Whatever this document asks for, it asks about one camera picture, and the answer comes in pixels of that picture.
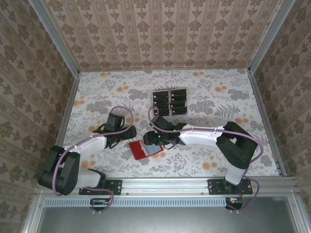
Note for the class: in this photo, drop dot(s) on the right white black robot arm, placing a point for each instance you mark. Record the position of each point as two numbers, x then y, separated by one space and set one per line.
201 136

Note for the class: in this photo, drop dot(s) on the aluminium mounting rail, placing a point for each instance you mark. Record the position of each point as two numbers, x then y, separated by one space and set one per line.
165 185

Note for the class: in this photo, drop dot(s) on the aluminium frame post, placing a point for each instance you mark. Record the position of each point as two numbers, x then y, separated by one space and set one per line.
56 36
270 36

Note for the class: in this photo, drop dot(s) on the aluminium table side rail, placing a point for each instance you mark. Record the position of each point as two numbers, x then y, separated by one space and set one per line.
68 106
262 109

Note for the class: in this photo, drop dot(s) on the aluminium lower frame bar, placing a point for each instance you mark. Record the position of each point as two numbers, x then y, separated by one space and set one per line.
295 218
34 218

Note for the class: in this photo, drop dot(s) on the clear acrylic card rack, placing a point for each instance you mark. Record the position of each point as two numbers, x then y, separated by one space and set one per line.
169 104

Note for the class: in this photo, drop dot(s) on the red card holder wallet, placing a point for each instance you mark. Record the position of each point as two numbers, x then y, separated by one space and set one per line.
136 150

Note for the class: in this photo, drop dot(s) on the grey metal sheet panel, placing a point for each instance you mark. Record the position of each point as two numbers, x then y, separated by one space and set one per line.
170 221

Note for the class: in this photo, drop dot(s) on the floral patterned table cover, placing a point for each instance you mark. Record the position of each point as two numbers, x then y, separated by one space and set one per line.
109 82

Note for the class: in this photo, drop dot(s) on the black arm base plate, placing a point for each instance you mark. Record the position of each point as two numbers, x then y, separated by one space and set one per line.
116 187
215 187

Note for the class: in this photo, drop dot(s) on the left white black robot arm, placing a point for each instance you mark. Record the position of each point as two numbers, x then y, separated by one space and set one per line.
90 145

